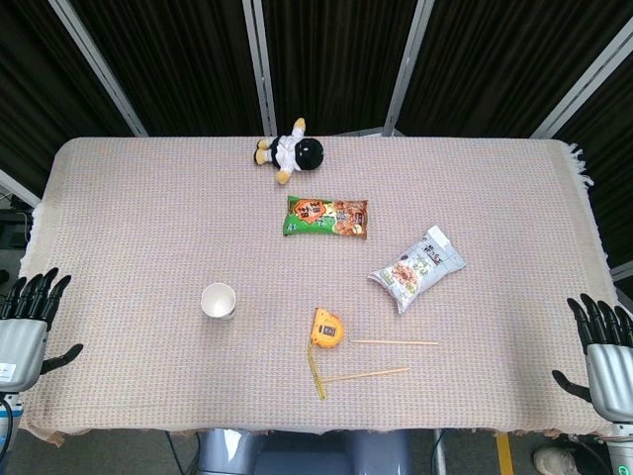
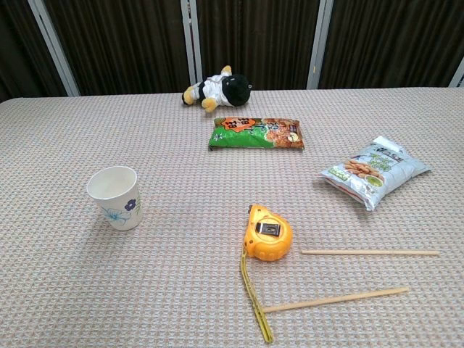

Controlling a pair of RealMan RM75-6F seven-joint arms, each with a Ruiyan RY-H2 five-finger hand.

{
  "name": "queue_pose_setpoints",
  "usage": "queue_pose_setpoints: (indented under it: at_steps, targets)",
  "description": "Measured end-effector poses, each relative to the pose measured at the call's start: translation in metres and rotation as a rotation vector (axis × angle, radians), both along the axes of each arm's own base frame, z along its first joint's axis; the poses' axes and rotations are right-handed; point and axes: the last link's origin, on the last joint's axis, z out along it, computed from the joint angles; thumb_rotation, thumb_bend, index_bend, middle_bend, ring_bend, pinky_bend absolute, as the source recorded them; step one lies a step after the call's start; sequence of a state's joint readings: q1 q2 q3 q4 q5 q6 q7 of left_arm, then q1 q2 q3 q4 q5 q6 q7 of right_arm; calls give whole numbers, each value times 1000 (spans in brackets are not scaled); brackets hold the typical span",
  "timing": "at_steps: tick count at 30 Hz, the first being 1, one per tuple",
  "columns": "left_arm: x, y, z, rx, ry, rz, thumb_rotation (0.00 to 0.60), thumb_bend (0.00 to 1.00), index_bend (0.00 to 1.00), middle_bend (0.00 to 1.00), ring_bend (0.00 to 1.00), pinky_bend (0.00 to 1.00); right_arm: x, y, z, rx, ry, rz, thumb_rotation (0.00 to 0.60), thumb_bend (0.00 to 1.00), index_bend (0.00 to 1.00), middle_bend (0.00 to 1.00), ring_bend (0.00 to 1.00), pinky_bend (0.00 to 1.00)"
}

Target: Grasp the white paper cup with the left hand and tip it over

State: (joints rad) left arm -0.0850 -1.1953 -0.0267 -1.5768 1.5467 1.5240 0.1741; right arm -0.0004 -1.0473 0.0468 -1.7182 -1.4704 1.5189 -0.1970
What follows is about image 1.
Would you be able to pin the white paper cup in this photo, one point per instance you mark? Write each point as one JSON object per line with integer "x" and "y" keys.
{"x": 217, "y": 301}

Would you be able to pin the grey metal frame post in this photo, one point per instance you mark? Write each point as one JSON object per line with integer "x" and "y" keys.
{"x": 583, "y": 79}
{"x": 99, "y": 69}
{"x": 409, "y": 69}
{"x": 262, "y": 69}

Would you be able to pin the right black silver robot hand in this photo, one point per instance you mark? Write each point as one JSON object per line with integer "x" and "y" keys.
{"x": 610, "y": 376}

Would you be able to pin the black white plush doll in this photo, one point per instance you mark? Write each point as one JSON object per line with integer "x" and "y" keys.
{"x": 297, "y": 151}

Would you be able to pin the yellow tape measure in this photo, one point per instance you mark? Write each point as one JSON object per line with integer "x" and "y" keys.
{"x": 327, "y": 331}

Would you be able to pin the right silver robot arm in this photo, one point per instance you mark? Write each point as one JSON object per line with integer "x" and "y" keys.
{"x": 622, "y": 450}

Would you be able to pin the grey blue robot torso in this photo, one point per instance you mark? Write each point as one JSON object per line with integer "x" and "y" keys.
{"x": 301, "y": 452}

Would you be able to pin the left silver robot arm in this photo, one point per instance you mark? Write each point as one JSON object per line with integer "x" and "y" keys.
{"x": 7, "y": 430}

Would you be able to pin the wooden chopstick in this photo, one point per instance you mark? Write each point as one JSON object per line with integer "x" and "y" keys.
{"x": 366, "y": 375}
{"x": 395, "y": 342}

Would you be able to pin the white silver snack bag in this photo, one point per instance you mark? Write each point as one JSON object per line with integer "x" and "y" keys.
{"x": 418, "y": 269}

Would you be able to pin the white shoe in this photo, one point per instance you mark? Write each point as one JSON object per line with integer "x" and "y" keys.
{"x": 554, "y": 462}

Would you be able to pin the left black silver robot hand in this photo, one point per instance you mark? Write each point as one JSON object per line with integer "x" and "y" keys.
{"x": 22, "y": 341}

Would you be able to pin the green orange snack bag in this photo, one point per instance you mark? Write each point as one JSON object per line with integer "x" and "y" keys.
{"x": 324, "y": 218}

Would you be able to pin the pink woven tablecloth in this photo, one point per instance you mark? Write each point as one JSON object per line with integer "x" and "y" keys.
{"x": 148, "y": 222}

